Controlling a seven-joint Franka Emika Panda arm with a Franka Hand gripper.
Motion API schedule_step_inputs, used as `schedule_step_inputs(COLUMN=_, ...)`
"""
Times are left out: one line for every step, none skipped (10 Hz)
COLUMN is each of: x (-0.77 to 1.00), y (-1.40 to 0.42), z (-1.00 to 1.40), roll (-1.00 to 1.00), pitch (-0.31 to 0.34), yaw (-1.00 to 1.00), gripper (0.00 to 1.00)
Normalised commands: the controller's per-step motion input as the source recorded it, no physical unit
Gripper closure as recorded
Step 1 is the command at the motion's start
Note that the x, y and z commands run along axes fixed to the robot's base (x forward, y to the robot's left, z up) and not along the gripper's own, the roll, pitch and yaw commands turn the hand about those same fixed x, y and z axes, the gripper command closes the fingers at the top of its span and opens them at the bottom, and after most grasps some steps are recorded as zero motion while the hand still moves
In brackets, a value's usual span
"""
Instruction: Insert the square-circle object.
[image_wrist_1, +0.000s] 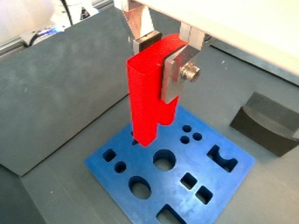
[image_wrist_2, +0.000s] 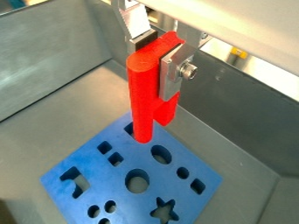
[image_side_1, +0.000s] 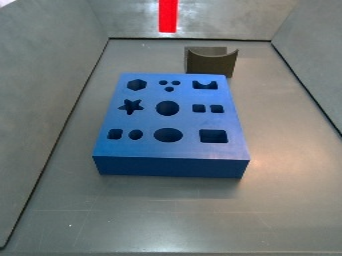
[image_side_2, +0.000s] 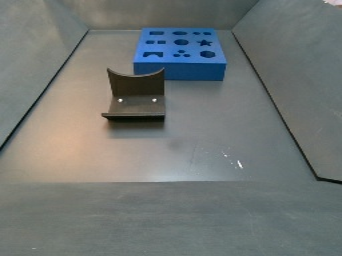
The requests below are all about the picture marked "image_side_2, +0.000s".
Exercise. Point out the blue shape sorter block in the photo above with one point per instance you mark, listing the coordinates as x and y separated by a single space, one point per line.
187 52

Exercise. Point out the black curved holder stand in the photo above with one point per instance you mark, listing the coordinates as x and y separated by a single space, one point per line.
138 95

